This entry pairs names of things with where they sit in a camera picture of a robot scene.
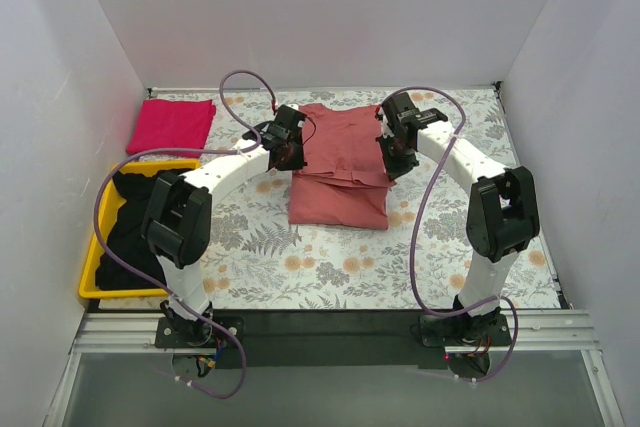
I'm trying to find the folded magenta t shirt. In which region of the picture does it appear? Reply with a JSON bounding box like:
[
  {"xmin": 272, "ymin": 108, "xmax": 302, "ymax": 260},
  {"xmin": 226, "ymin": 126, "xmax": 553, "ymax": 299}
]
[{"xmin": 126, "ymin": 99, "xmax": 216, "ymax": 155}]

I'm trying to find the aluminium frame rail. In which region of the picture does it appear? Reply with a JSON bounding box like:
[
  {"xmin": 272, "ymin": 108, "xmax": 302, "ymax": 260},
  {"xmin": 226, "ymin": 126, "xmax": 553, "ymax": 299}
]
[{"xmin": 46, "ymin": 309, "xmax": 625, "ymax": 426}]

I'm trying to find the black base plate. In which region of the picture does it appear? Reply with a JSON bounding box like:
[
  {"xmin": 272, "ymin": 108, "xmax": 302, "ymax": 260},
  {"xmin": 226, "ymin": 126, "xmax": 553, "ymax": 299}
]
[{"xmin": 154, "ymin": 308, "xmax": 511, "ymax": 369}]

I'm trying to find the salmon pink t shirt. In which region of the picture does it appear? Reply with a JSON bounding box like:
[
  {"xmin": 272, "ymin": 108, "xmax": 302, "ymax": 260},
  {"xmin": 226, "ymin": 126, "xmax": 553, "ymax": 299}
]
[{"xmin": 289, "ymin": 103, "xmax": 394, "ymax": 230}]

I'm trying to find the floral patterned table mat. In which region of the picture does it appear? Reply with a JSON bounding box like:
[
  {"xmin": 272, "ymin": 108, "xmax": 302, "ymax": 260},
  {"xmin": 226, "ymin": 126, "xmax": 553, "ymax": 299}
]
[{"xmin": 135, "ymin": 88, "xmax": 565, "ymax": 312}]

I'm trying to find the yellow plastic bin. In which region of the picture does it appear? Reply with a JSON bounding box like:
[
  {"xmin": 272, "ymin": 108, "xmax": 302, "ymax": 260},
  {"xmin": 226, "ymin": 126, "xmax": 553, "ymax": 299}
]
[{"xmin": 78, "ymin": 158, "xmax": 201, "ymax": 300}]

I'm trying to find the black t shirt in bin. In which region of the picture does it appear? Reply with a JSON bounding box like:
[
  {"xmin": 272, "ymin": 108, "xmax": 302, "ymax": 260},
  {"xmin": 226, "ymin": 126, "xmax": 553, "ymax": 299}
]
[{"xmin": 96, "ymin": 170, "xmax": 166, "ymax": 290}]

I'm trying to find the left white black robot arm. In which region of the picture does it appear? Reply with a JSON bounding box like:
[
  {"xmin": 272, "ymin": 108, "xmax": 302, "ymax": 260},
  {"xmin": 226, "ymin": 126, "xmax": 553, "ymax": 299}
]
[{"xmin": 142, "ymin": 105, "xmax": 309, "ymax": 347}]

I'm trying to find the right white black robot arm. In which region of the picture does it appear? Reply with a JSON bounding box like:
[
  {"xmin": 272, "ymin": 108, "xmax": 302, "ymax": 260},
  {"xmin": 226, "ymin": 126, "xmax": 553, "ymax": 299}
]
[{"xmin": 375, "ymin": 88, "xmax": 540, "ymax": 345}]

